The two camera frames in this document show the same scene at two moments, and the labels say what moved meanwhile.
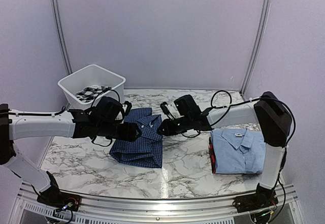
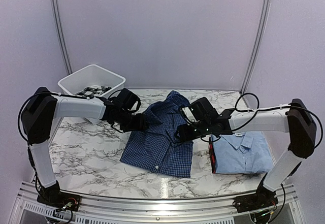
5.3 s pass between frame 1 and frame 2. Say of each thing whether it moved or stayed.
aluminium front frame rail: stayed
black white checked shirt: stayed
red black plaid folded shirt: stayed
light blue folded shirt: stayed
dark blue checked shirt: moved
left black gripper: moved
